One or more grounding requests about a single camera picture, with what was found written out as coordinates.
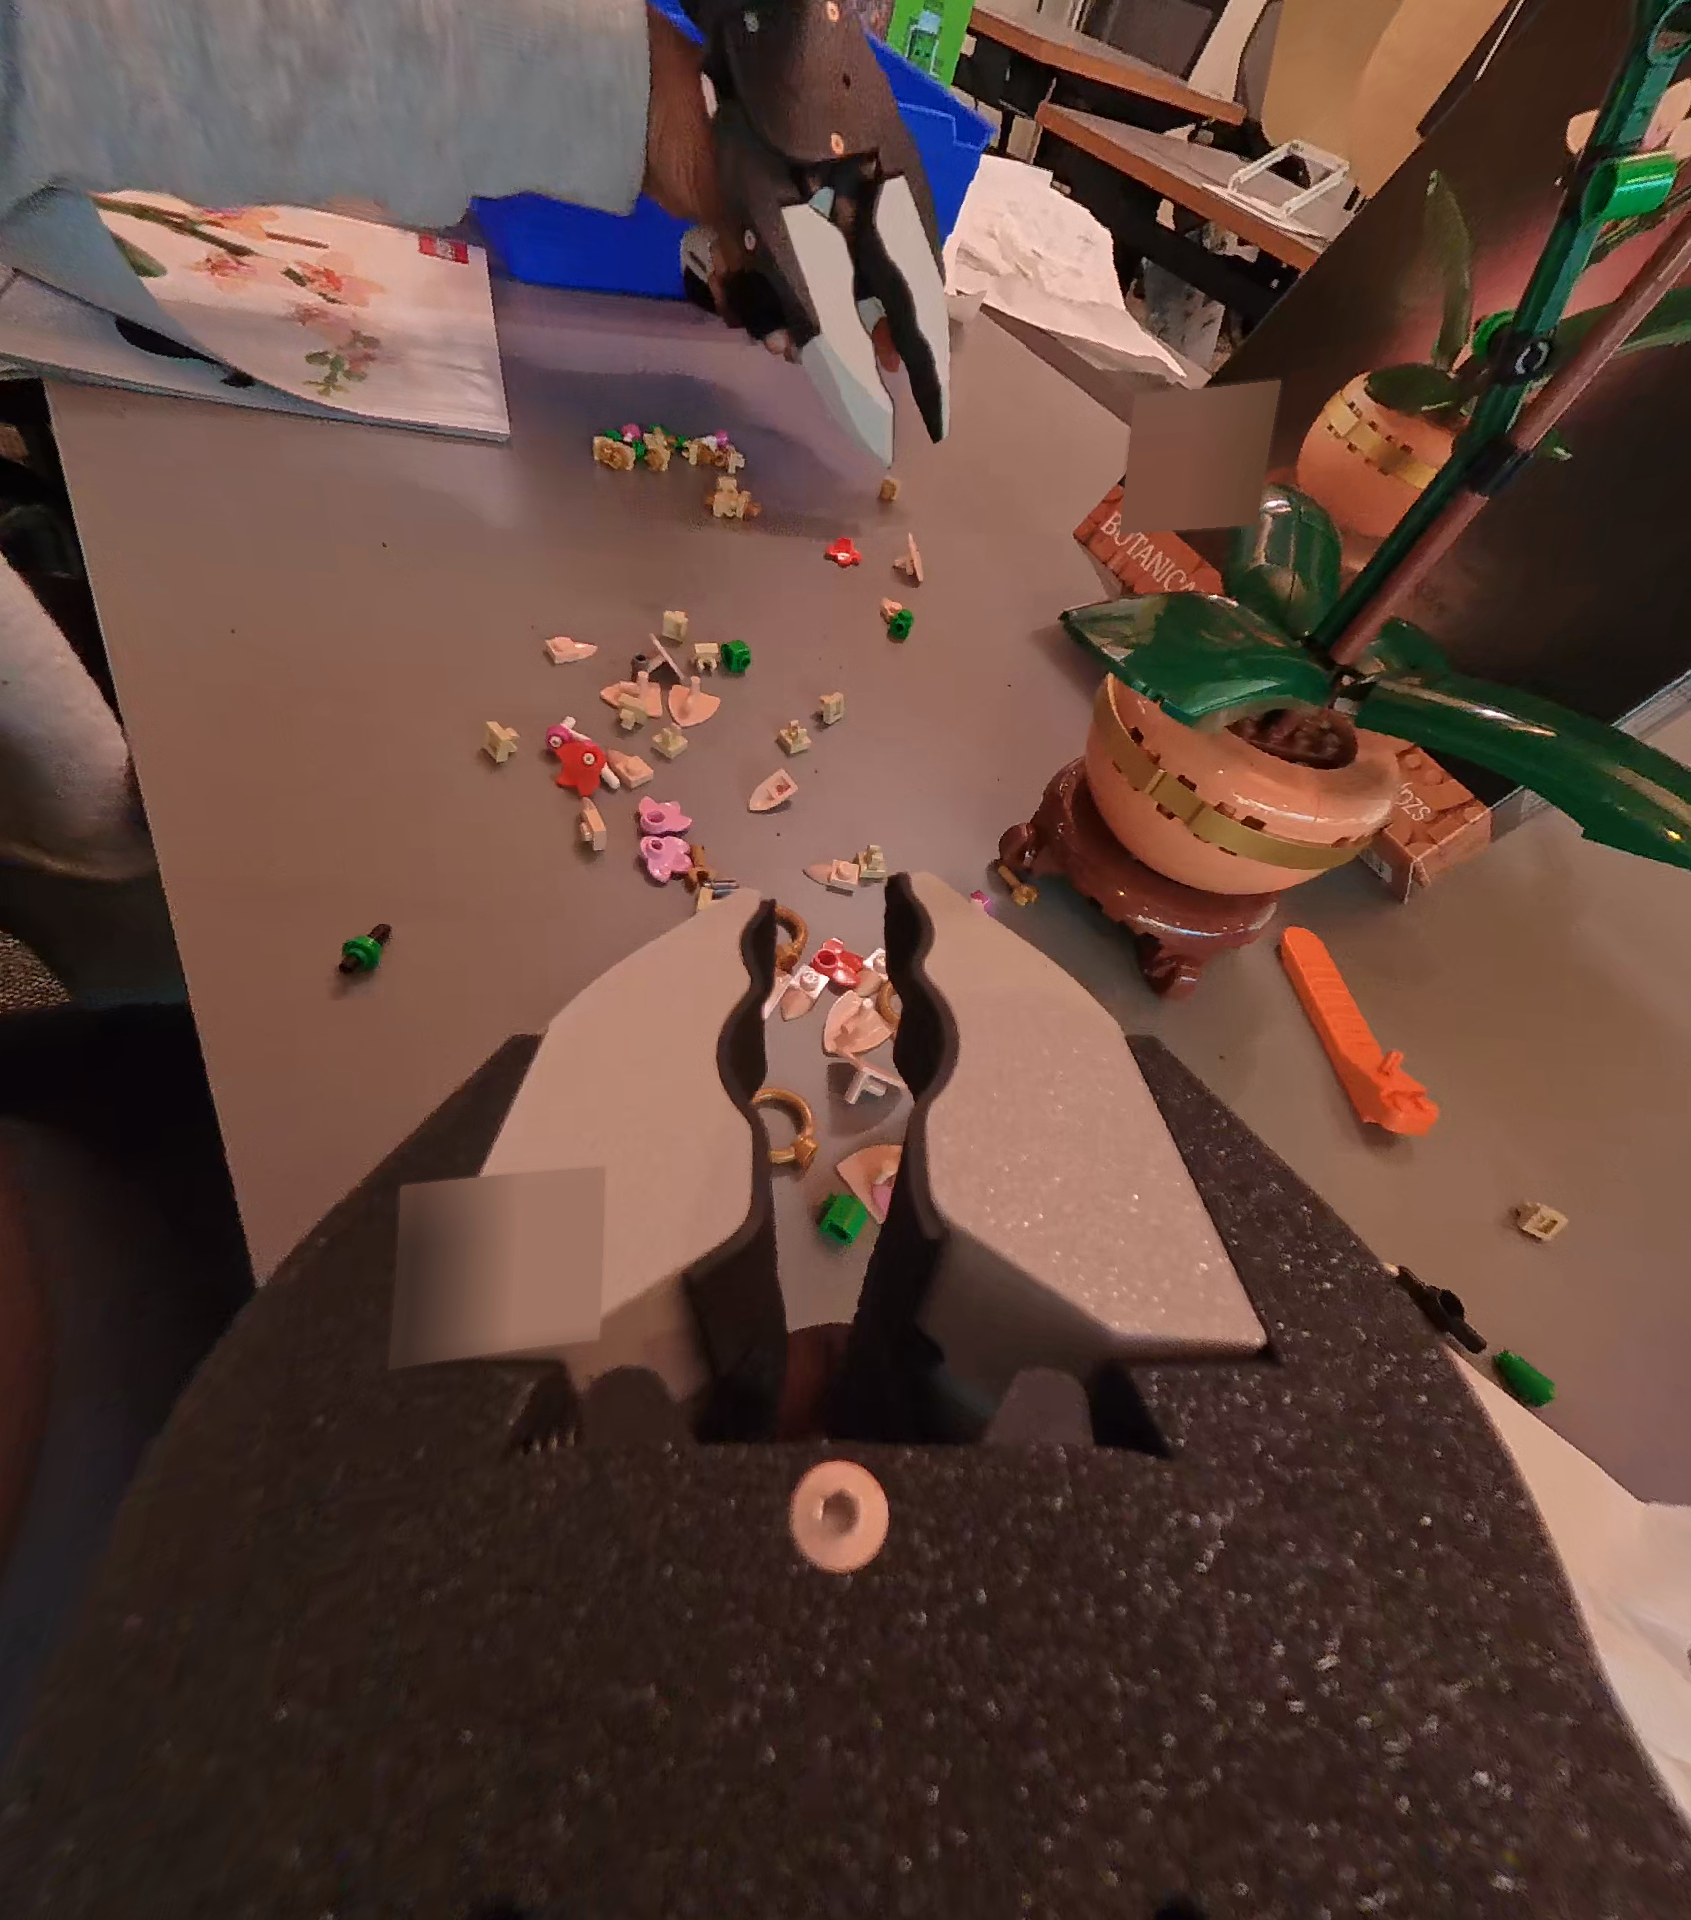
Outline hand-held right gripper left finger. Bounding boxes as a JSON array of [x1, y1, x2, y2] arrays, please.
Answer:
[[477, 888, 797, 1440]]

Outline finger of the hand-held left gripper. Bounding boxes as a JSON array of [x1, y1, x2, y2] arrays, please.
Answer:
[[857, 156, 957, 447], [781, 192, 897, 469]]

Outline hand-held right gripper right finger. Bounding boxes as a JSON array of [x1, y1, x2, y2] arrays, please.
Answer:
[[841, 869, 1269, 1440]]

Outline small toy bricks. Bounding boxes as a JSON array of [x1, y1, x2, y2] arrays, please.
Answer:
[[477, 420, 1029, 1250]]

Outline toy brick orchid plant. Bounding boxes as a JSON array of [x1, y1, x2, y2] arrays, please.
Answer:
[[997, 0, 1691, 1002]]

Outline wooden background desk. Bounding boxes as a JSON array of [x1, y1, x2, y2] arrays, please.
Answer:
[[1031, 103, 1327, 272], [965, 5, 1251, 130]]

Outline grey desk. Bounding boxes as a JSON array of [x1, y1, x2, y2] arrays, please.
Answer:
[[41, 276, 1691, 1518]]

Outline person's left hand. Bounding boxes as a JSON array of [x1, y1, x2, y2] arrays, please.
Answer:
[[639, 12, 729, 230]]

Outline crumpled white plastic bag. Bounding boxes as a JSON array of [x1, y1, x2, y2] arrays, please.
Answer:
[[939, 149, 1195, 388]]

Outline green box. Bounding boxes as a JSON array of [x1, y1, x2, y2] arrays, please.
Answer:
[[881, 0, 973, 83]]

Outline blue plastic bin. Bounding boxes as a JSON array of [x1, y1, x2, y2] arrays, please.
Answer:
[[469, 0, 999, 301]]

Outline orange brick separator tool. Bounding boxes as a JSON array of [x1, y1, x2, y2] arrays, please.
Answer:
[[1277, 924, 1441, 1137]]

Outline white plastic stand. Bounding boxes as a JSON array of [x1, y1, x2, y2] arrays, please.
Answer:
[[1227, 138, 1357, 203]]

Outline black toy connector piece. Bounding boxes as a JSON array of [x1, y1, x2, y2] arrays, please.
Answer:
[[1391, 1263, 1489, 1352]]

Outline toy instruction booklet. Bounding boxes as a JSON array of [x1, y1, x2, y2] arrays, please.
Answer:
[[0, 186, 513, 445]]

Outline light wooden table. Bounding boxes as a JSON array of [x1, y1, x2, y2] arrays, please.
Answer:
[[1257, 0, 1529, 160]]

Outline flat white plastic bag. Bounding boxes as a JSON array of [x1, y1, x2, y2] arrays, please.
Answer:
[[1445, 1349, 1691, 1920]]

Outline black toy set box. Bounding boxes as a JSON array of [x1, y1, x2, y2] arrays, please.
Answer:
[[1073, 0, 1691, 906]]

